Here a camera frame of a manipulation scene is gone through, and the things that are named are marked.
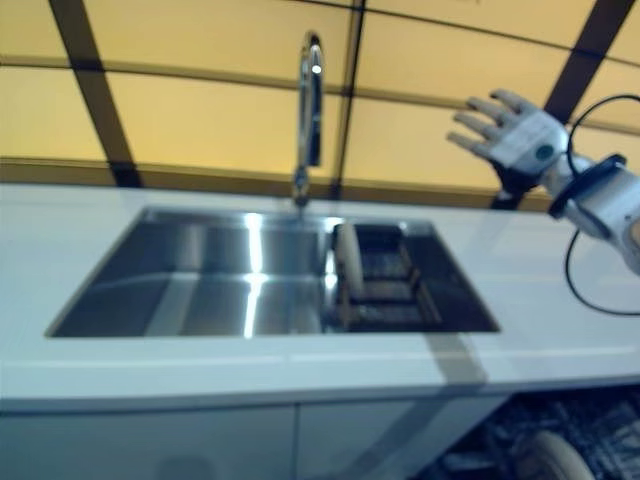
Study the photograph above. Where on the cream round plate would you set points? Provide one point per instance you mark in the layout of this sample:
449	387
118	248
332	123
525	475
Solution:
555	457
348	260

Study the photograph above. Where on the white cabinet door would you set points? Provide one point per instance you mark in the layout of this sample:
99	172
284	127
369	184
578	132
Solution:
150	445
350	440

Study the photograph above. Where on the chrome gooseneck kitchen faucet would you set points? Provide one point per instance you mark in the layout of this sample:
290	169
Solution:
316	125

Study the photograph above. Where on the stainless steel sink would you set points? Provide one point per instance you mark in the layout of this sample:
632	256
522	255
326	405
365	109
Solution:
200	280

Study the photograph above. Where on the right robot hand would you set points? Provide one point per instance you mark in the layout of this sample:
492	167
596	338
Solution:
525	140

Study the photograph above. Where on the yellow panelled window screen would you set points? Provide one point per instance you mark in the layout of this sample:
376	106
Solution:
200	125

